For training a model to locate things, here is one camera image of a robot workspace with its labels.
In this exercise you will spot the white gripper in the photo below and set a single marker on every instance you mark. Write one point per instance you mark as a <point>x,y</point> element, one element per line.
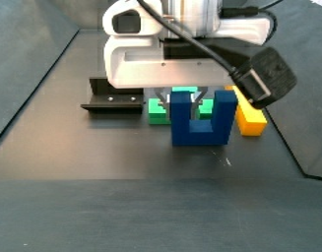
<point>138,61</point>

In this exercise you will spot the blue U-shaped block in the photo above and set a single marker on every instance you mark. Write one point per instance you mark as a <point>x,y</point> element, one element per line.
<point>209,132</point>

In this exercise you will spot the green stepped block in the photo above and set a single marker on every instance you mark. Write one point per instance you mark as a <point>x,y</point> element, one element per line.
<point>157,112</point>

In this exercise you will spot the yellow long bar block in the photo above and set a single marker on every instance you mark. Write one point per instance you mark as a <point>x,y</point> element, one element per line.
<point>250,119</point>

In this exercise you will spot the black angled bracket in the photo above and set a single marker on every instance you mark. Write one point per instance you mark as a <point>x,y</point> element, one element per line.
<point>113,100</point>

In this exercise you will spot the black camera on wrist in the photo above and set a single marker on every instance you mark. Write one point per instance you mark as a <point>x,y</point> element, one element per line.
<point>264,78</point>

